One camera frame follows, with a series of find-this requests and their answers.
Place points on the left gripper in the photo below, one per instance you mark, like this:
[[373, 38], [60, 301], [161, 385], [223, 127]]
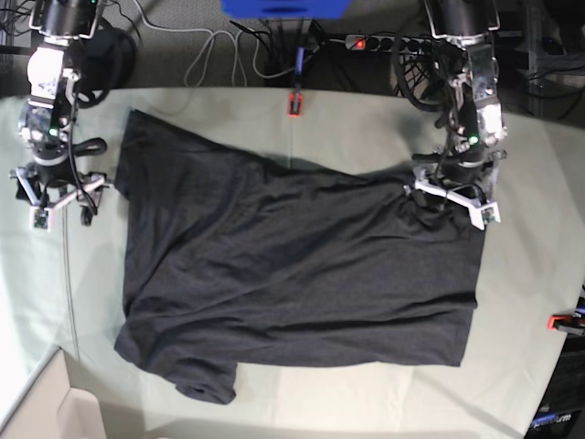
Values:
[[468, 179]]

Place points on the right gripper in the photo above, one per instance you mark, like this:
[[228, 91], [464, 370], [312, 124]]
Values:
[[60, 185]]

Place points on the black t-shirt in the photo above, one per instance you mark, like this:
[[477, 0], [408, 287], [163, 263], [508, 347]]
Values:
[[232, 258]]

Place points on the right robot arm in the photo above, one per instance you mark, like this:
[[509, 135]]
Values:
[[54, 71]]

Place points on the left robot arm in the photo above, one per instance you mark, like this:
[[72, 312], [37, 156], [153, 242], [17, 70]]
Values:
[[464, 63]]

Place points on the black round bag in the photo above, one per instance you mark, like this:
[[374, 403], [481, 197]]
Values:
[[108, 47]]

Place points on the black power strip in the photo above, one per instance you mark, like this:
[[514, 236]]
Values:
[[408, 46]]

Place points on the middle red black clamp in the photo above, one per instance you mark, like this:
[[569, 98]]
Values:
[[295, 104]]

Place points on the red black clamp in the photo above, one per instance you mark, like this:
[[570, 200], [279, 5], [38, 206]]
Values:
[[568, 324], [295, 104]]

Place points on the right red black clamp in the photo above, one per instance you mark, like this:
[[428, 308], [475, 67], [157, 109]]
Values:
[[568, 324]]

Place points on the cardboard box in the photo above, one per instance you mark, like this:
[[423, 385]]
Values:
[[50, 407]]

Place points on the black equipment box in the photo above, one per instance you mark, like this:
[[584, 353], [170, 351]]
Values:
[[561, 411]]

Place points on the blue box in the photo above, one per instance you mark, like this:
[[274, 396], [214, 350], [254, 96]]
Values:
[[329, 9]]

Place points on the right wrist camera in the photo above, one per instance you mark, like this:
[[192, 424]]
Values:
[[41, 218]]

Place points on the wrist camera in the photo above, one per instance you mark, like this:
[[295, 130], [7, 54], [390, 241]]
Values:
[[41, 218], [484, 215]]

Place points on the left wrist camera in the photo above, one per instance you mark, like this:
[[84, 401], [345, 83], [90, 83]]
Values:
[[484, 215]]

